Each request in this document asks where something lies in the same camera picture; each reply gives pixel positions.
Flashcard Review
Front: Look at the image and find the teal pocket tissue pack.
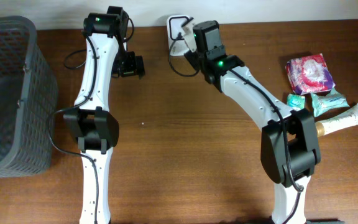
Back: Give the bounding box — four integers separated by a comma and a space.
287, 94, 306, 110

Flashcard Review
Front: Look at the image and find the red purple tissue pack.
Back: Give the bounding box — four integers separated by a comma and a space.
285, 54, 336, 95

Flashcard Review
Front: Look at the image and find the teal wipes packet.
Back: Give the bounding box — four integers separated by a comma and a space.
311, 88, 349, 117

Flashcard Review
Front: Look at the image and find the white green cream tube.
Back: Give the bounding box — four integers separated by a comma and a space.
315, 104, 358, 137

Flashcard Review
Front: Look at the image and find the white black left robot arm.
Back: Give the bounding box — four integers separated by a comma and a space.
63, 6, 145, 223

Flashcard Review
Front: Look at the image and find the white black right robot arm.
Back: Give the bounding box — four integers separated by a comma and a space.
181, 19, 321, 223

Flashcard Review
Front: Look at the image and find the white barcode scanner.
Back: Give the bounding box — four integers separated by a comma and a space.
167, 15, 192, 57

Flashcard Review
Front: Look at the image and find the grey plastic basket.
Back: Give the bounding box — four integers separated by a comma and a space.
0, 16, 58, 178

